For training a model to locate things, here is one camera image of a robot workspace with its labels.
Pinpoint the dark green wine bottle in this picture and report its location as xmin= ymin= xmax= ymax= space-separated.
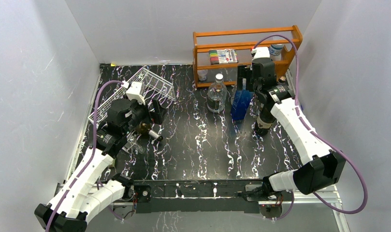
xmin=135 ymin=123 xmax=163 ymax=142

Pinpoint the clear glass bottle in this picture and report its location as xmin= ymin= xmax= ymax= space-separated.
xmin=122 ymin=133 xmax=146 ymax=154

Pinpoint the blue square bottle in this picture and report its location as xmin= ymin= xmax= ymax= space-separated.
xmin=231 ymin=77 xmax=254 ymax=121

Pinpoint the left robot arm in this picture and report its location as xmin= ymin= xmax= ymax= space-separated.
xmin=34 ymin=98 xmax=167 ymax=232

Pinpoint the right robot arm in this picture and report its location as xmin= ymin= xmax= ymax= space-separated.
xmin=237 ymin=58 xmax=346 ymax=200

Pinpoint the grey bottle behind right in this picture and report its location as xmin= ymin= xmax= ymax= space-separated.
xmin=277 ymin=76 xmax=288 ymax=85

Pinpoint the clear round white-capped bottle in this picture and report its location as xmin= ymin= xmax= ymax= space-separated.
xmin=207 ymin=73 xmax=228 ymax=113

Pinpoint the dark wine bottle right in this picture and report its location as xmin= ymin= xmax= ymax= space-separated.
xmin=254 ymin=101 xmax=276 ymax=136

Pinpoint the marker pen set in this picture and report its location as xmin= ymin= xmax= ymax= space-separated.
xmin=208 ymin=49 xmax=238 ymax=65

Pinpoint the orange wooden shelf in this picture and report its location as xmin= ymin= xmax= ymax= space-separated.
xmin=193 ymin=25 xmax=303 ymax=88

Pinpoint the small glass jar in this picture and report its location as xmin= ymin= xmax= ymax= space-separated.
xmin=197 ymin=70 xmax=208 ymax=83

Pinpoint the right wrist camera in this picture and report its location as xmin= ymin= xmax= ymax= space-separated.
xmin=251 ymin=46 xmax=270 ymax=62

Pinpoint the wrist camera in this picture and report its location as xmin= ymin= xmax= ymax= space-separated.
xmin=251 ymin=46 xmax=270 ymax=62
xmin=121 ymin=81 xmax=146 ymax=105

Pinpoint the white wire wine rack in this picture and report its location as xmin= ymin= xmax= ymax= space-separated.
xmin=88 ymin=67 xmax=175 ymax=128

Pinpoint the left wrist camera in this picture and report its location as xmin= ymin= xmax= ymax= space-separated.
xmin=121 ymin=81 xmax=146 ymax=105

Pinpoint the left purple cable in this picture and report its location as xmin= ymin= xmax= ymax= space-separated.
xmin=44 ymin=80 xmax=126 ymax=232

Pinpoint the purple cable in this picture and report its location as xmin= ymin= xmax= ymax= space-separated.
xmin=44 ymin=80 xmax=126 ymax=232
xmin=251 ymin=34 xmax=369 ymax=215

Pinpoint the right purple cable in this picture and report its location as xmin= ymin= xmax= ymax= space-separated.
xmin=251 ymin=34 xmax=369 ymax=215

